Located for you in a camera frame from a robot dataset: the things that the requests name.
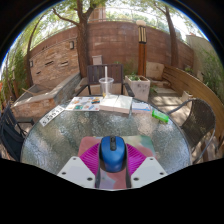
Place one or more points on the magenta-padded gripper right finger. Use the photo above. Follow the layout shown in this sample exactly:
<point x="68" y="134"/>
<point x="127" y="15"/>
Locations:
<point x="150" y="171"/>

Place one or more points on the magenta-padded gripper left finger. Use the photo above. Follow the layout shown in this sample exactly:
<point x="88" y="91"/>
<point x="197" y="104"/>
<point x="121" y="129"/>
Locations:
<point x="75" y="171"/>

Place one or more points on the blue computer mouse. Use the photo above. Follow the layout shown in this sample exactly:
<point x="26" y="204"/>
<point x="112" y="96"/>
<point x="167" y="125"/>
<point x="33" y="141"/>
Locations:
<point x="112" y="153"/>

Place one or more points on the multicoloured patchy mouse pad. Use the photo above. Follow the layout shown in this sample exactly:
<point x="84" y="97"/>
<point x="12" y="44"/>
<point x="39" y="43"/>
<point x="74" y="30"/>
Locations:
<point x="88" y="141"/>

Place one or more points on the small green box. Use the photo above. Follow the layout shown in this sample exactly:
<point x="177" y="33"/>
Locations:
<point x="160" y="116"/>

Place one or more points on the white printed plate card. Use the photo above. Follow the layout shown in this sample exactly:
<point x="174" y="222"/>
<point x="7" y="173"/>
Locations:
<point x="51" y="116"/>

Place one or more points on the thin pale booklet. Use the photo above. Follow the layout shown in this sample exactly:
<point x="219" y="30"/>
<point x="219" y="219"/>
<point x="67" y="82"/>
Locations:
<point x="141" y="106"/>

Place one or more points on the colourful open magazine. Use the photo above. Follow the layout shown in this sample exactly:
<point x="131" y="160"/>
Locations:
<point x="83" y="103"/>

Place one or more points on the black slatted armchair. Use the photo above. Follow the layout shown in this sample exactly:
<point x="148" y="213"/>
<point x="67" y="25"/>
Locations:
<point x="11" y="140"/>

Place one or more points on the brown wicker metal chair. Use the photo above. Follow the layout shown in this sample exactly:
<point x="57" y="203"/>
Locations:
<point x="200" y="120"/>

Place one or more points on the thick white book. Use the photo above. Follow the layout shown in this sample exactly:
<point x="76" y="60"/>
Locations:
<point x="116" y="104"/>

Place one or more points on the stone raised garden bed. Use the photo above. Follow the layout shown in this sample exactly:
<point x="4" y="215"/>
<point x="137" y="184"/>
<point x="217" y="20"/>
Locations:
<point x="40" y="103"/>

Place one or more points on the white stone planter box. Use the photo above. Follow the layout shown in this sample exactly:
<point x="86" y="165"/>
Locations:
<point x="140" y="89"/>

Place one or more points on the clear plastic cup with straw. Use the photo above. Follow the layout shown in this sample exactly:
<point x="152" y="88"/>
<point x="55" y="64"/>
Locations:
<point x="106" y="87"/>

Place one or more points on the curved wooden bench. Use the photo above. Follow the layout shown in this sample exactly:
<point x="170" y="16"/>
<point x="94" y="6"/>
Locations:
<point x="196" y="86"/>

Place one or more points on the pale stone slab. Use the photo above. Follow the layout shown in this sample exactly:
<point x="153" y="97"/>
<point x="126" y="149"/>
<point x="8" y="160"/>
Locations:
<point x="155" y="70"/>

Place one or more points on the dark wooden slatted chair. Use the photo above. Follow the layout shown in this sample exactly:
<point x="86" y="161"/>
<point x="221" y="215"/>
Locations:
<point x="95" y="71"/>

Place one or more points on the thick forked tree trunk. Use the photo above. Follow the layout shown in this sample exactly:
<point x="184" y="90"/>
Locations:
<point x="82" y="50"/>

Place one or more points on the slim straight tree trunk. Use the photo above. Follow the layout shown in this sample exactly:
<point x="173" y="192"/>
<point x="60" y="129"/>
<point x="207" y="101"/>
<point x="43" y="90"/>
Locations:
<point x="172" y="43"/>

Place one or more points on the grey wall utility box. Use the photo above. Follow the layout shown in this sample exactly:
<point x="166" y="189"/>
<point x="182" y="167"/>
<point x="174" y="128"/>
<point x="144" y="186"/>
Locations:
<point x="97" y="60"/>

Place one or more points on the wooden garden lamp post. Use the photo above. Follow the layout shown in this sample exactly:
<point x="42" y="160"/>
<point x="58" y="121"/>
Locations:
<point x="141" y="56"/>

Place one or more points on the dark wall lamp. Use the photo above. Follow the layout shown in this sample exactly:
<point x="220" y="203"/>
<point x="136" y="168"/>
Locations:
<point x="71" y="45"/>
<point x="31" y="63"/>

